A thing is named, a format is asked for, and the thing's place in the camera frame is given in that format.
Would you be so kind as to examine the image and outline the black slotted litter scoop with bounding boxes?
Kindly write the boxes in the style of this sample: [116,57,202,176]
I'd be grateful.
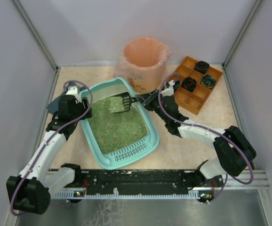
[109,92,138,113]

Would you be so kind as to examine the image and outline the teal plastic litter box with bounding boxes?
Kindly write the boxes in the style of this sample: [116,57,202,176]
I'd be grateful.
[80,78,160,170]

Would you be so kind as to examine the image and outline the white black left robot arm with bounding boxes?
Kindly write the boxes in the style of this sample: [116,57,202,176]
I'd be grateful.
[6,94,93,217]

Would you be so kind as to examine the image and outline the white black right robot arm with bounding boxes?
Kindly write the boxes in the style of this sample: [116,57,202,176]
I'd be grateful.
[135,90,256,179]

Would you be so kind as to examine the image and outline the green cat litter pellets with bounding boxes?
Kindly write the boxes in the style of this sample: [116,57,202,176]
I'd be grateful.
[88,97,148,154]

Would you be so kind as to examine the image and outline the dark green rolled sock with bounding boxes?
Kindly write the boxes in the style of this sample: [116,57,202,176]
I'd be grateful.
[173,80,180,93]

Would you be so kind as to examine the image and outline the black orange rolled sock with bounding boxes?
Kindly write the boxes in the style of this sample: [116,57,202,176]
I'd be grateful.
[181,77,197,92]

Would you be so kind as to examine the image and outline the folded dark grey cloth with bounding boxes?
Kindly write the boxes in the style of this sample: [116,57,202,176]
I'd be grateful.
[47,82,77,114]

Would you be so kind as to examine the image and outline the orange bin with plastic liner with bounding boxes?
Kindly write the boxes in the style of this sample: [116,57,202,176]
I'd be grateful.
[113,37,172,93]

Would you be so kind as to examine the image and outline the blue yellow rolled sock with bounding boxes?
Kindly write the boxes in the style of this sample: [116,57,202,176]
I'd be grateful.
[200,74,216,89]

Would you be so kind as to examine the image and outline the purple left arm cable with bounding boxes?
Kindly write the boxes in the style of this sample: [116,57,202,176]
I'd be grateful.
[10,80,93,216]

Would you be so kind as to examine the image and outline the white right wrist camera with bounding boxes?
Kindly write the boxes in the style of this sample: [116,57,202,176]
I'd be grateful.
[161,80,176,97]

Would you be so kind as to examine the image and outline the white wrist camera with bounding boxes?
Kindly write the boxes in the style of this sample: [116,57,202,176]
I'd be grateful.
[161,80,176,97]
[65,85,82,103]

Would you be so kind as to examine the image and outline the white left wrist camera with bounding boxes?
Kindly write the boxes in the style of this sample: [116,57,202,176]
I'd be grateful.
[65,85,82,103]

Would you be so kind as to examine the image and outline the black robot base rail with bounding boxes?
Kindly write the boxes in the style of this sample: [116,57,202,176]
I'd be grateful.
[65,169,224,202]

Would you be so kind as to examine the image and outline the white slotted cable duct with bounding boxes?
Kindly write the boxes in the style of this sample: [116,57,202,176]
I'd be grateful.
[53,188,218,200]

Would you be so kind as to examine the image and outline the aluminium frame rail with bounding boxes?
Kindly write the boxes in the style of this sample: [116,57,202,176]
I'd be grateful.
[44,169,268,189]

